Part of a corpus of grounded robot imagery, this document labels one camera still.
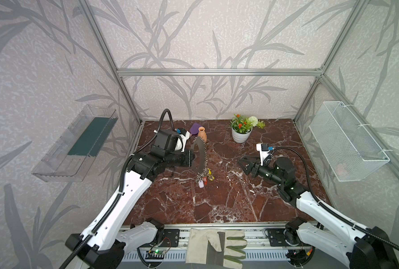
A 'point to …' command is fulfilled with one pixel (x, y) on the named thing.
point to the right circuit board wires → (299, 258)
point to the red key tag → (205, 181)
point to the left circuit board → (154, 255)
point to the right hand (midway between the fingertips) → (241, 154)
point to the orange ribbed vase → (202, 133)
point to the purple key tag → (201, 184)
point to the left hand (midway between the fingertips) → (198, 151)
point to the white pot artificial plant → (242, 126)
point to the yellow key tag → (211, 177)
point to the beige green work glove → (213, 246)
